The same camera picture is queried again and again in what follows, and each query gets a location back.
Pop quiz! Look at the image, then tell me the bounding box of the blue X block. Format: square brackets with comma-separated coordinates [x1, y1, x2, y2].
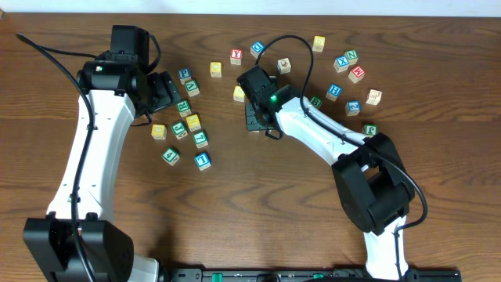
[333, 56, 350, 73]

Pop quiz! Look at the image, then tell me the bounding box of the green B block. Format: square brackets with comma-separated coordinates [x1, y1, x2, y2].
[310, 96, 323, 109]

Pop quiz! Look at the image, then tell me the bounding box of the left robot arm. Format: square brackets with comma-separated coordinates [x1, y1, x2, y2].
[23, 60, 181, 281]

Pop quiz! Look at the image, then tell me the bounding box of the green J block right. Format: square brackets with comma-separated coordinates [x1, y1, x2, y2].
[362, 124, 378, 137]

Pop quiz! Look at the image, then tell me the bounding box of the green L block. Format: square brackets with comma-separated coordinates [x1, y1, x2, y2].
[193, 131, 208, 149]

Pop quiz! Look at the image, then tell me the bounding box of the yellow s block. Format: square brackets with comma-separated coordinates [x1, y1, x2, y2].
[312, 35, 326, 52]
[233, 85, 246, 103]

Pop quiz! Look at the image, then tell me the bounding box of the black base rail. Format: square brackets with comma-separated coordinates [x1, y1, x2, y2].
[157, 268, 462, 282]

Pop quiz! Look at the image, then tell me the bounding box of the blue P block left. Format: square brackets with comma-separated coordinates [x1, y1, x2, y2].
[178, 67, 192, 85]

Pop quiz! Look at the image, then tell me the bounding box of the plain picture block centre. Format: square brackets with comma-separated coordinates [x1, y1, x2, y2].
[277, 58, 291, 74]

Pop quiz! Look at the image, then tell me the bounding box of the blue D block top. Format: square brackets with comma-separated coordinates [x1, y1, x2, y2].
[250, 41, 265, 59]

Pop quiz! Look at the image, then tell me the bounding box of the yellow S block middle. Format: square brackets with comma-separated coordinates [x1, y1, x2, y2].
[233, 85, 246, 103]

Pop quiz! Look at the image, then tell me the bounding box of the green R block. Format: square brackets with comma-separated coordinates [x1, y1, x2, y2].
[176, 100, 192, 118]

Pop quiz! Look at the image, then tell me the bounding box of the blue 2 block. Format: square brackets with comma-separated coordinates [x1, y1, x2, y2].
[345, 100, 361, 116]

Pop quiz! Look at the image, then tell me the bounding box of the red Y block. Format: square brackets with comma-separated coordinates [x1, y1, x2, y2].
[230, 49, 243, 65]

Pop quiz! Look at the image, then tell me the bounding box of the green J block left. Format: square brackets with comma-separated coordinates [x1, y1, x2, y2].
[171, 121, 188, 139]

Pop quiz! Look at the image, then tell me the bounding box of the yellow S block top right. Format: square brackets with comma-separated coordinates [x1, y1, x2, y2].
[312, 35, 326, 52]

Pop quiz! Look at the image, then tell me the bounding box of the blue H block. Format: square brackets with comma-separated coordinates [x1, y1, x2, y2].
[326, 84, 342, 102]

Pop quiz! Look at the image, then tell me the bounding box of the green N block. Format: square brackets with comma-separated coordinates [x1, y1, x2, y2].
[344, 50, 359, 66]

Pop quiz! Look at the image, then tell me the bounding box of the green V block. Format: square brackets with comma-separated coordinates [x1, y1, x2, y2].
[185, 79, 200, 97]

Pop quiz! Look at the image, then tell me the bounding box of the green j block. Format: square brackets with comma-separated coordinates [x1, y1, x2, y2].
[362, 124, 378, 137]
[171, 121, 188, 139]

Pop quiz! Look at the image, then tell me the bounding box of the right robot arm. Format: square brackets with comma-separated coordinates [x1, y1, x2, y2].
[243, 83, 417, 280]

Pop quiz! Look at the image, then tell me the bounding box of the blue T block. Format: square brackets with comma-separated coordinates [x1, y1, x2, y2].
[194, 152, 211, 171]

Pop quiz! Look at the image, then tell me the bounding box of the red M block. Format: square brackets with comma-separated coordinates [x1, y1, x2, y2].
[348, 66, 366, 84]

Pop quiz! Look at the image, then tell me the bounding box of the yellow G block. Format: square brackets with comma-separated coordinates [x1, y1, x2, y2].
[151, 124, 168, 140]

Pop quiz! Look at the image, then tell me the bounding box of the plain block right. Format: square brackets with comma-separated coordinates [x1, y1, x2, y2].
[366, 89, 383, 106]

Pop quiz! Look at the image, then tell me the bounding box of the green 4 block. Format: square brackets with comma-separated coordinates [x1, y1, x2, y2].
[161, 146, 180, 166]

